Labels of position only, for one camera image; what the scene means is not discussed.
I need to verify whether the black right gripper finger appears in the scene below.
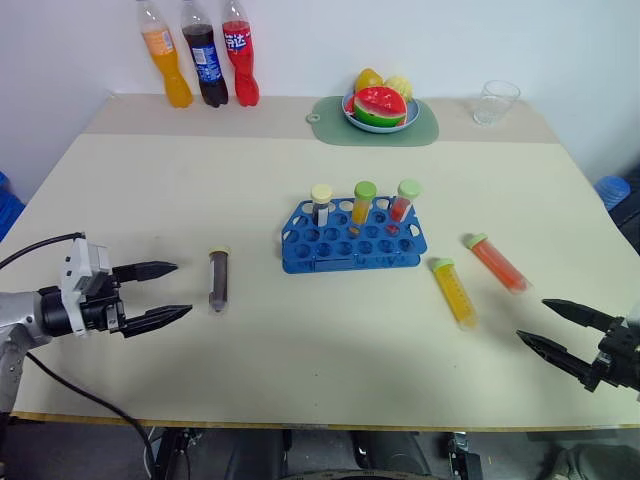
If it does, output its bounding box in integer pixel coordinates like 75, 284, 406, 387
541, 298, 624, 332
515, 329, 600, 392

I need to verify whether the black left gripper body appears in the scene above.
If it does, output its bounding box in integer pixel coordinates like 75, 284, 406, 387
78, 268, 127, 335

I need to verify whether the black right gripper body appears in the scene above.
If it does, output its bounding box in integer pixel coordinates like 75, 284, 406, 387
591, 314, 640, 395

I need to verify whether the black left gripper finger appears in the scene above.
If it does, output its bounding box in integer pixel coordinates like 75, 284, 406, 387
121, 304, 194, 339
112, 259, 179, 287

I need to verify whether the dark purple tube yellow cap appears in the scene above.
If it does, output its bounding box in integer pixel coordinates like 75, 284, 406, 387
206, 246, 233, 317

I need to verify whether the orange-red liquid tube green cap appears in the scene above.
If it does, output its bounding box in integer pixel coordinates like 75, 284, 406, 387
463, 232, 533, 297

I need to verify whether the yellow liquid tube green cap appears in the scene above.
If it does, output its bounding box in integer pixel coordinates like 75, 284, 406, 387
431, 257, 479, 333

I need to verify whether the clear tube pale yellow cap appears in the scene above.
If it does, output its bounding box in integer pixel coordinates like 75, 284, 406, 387
310, 183, 335, 227

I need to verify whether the blue plastic test tube rack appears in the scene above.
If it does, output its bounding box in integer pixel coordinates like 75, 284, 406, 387
280, 197, 430, 275

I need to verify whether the red liquid tube green cap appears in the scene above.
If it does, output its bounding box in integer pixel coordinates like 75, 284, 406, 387
386, 178, 423, 235

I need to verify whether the amber liquid tube green cap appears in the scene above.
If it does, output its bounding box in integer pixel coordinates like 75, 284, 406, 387
347, 180, 378, 237

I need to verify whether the blue water jug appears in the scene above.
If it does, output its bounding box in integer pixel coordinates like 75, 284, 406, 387
0, 170, 27, 242
593, 174, 632, 212

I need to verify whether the orange soda bottle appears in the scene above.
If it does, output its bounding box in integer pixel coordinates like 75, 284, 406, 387
135, 0, 195, 109

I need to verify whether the dark rounded shape under table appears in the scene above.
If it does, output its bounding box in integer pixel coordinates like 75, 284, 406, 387
223, 428, 432, 480

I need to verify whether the cola bottle blue label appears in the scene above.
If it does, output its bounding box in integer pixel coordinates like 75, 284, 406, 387
179, 0, 230, 108

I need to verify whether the clear glass cup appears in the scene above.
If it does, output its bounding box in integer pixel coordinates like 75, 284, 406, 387
472, 79, 522, 128

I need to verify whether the red soda bottle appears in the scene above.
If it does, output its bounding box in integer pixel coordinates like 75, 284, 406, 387
220, 0, 262, 108

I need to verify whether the green silicone mat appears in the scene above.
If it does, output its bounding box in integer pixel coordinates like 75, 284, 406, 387
305, 94, 441, 148

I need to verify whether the light blue plate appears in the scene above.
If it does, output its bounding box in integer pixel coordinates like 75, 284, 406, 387
341, 89, 422, 135

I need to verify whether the toy watermelon slice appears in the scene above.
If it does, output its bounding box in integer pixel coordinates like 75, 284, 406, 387
352, 85, 408, 129

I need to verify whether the toy yellow pineapple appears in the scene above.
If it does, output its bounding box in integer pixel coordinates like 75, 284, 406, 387
381, 74, 417, 103

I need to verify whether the toy orange fruit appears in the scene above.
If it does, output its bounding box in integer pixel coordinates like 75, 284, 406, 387
354, 67, 386, 94

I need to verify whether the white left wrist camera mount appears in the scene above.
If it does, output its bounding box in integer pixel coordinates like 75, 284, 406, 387
57, 238, 114, 340

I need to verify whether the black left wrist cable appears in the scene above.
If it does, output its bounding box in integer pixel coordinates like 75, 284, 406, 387
0, 231, 87, 269

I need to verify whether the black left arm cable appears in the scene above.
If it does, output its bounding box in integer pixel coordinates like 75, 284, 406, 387
24, 351, 162, 480

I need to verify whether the black table frame bracket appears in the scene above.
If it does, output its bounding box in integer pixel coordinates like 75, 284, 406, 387
446, 431, 485, 480
152, 427, 204, 480

